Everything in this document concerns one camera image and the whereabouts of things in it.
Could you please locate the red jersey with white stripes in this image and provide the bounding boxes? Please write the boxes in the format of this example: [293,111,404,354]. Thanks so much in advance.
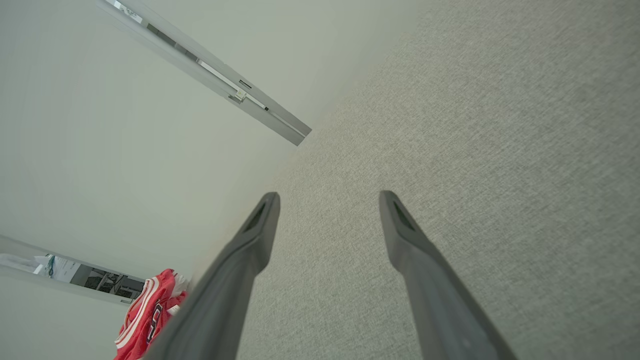
[114,268,191,360]

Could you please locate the aluminium wall post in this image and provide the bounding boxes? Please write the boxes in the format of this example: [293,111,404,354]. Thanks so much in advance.
[95,0,313,147]

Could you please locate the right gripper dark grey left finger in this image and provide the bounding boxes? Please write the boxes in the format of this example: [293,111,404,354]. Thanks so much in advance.
[142,192,281,360]

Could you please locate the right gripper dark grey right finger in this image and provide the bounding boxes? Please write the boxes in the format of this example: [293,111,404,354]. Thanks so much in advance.
[378,190,519,360]

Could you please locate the aluminium window frame rail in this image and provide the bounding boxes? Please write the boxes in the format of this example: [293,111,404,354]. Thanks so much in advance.
[0,234,147,306]

